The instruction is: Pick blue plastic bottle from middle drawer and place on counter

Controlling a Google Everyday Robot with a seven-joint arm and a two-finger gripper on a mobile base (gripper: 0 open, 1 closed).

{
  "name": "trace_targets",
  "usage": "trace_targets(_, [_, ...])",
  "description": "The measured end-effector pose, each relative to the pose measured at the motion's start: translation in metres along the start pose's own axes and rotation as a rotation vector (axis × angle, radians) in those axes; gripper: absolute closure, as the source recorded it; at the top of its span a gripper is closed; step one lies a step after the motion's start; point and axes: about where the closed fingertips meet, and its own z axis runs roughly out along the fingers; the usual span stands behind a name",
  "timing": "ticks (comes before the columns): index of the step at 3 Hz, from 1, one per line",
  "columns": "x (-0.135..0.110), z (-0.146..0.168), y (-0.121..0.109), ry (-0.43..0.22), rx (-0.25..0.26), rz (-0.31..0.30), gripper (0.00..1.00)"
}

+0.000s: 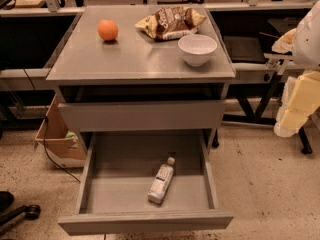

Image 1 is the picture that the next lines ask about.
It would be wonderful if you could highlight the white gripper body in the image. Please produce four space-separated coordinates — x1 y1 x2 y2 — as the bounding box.
273 76 296 138

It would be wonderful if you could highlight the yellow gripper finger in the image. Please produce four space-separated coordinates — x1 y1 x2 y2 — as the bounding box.
280 71 320 132
272 28 296 54

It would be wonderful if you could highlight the white blue plastic bottle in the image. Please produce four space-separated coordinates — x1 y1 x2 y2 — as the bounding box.
147 157 175 204

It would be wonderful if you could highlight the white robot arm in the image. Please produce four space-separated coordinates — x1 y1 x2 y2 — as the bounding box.
272 1 320 137

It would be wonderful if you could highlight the closed top drawer front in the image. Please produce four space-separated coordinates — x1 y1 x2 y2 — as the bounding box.
58 100 225 132

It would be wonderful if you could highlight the grey drawer cabinet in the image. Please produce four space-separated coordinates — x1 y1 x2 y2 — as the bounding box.
45 5 237 237

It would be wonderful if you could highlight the open middle drawer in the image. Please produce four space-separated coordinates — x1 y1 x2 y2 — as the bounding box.
58 131 233 236

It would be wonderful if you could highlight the white ceramic bowl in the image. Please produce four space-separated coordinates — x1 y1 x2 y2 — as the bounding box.
178 34 218 67

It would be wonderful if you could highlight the brown yellow chip bag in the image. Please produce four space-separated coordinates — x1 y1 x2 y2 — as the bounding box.
135 6 207 41

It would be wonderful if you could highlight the orange fruit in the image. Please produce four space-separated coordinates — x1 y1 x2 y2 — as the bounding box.
98 20 119 41

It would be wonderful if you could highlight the cardboard box on floor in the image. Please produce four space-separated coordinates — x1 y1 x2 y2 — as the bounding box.
35 97 86 168

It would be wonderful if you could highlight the black chair caster wheel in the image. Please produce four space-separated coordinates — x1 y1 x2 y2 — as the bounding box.
25 205 41 220

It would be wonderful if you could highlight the black floor cable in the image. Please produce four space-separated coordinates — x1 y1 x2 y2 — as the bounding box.
21 68 82 184

